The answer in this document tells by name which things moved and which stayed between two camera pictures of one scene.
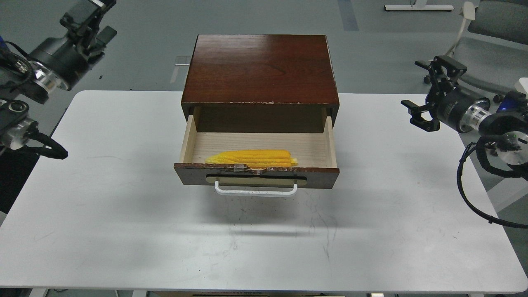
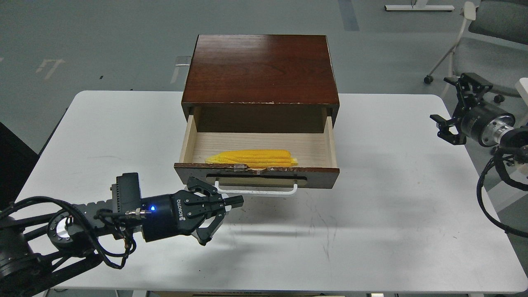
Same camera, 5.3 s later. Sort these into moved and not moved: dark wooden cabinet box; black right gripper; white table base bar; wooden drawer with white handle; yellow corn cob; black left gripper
Moved: black right gripper; black left gripper
Not moved: white table base bar; wooden drawer with white handle; yellow corn cob; dark wooden cabinet box
